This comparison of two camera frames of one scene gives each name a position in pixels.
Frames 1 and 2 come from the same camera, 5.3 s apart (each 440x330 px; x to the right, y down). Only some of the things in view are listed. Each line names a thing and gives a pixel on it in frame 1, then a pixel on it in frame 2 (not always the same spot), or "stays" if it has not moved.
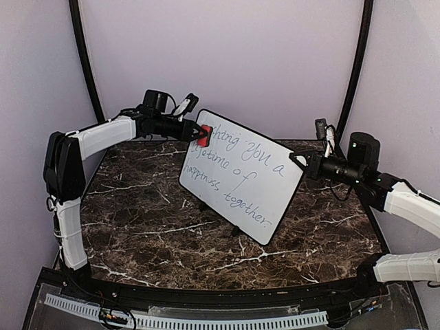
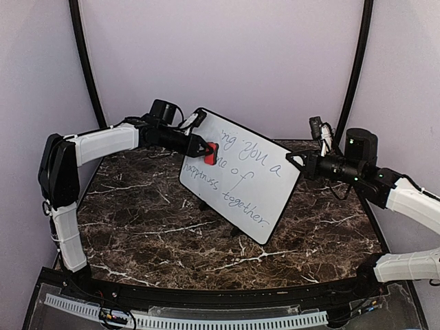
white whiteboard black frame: [248, 179] stays
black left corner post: [78, 23] stays
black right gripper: [314, 168] stays
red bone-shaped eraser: [204, 141] → [211, 159]
